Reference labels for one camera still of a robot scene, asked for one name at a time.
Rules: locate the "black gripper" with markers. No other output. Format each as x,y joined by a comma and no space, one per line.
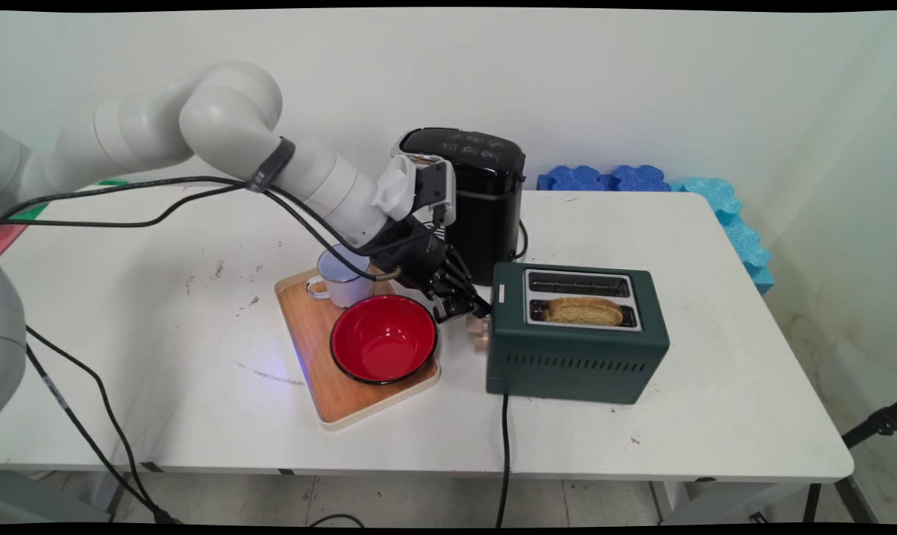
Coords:
411,256

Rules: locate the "beige toaster lever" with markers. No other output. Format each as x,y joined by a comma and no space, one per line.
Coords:
478,325

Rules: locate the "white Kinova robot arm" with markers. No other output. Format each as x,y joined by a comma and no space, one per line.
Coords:
225,119

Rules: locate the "red enamel bowl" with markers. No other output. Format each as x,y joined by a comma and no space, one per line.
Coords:
383,340

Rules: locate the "black coffee machine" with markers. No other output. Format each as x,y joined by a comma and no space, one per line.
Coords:
489,208

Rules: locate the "toast bread slice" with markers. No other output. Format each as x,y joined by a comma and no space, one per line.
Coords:
583,312

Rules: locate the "green toaster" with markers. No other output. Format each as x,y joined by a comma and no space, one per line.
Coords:
567,360

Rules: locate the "white enamel mug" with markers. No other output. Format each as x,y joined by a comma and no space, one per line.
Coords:
333,286

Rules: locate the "wooden serving tray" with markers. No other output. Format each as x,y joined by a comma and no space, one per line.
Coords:
311,342

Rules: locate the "dark blue foam mat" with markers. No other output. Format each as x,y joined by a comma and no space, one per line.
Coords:
604,178

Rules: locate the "light blue foam mat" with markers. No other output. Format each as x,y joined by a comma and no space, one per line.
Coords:
738,230

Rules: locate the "grey table leg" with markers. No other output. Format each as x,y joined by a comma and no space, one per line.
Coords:
662,501
120,490

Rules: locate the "black tripod leg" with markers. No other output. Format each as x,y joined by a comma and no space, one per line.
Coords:
864,438

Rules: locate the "green foam mat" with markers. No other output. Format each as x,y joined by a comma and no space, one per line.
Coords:
28,212

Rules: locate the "red foam mat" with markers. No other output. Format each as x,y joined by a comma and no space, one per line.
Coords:
6,238

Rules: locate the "wrist camera with white bracket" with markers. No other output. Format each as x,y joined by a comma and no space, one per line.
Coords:
418,189

